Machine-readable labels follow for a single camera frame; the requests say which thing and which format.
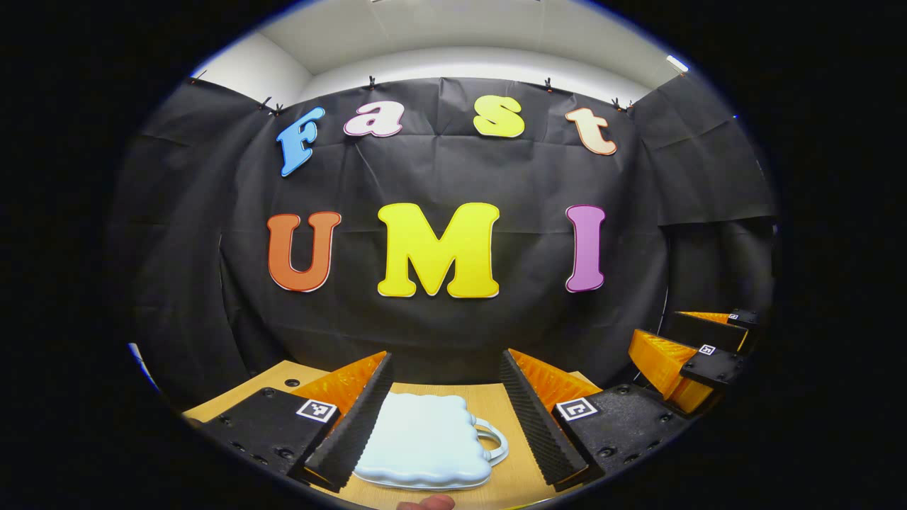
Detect black backdrop cloth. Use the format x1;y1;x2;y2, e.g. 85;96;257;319
106;71;779;412

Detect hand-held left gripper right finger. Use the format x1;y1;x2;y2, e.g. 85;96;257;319
500;348;692;494

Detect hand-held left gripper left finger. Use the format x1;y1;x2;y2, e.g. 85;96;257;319
186;351;395;494

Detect light blue suitcase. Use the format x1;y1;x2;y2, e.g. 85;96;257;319
354;392;510;492

